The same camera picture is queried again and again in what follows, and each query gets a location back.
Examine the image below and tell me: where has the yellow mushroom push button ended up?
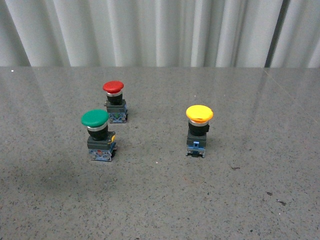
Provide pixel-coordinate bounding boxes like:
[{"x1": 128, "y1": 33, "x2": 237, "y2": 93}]
[{"x1": 186, "y1": 104, "x2": 214, "y2": 158}]

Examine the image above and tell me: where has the red mushroom push button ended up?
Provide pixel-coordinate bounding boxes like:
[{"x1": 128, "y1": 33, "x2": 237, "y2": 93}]
[{"x1": 102, "y1": 80, "x2": 128, "y2": 123}]

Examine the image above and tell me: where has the green mushroom push button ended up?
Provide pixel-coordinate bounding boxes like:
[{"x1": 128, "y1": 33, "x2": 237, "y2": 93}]
[{"x1": 81, "y1": 109, "x2": 117, "y2": 162}]

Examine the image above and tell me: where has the white pleated curtain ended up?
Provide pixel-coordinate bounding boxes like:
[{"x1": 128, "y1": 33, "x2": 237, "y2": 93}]
[{"x1": 0, "y1": 0, "x2": 320, "y2": 68}]

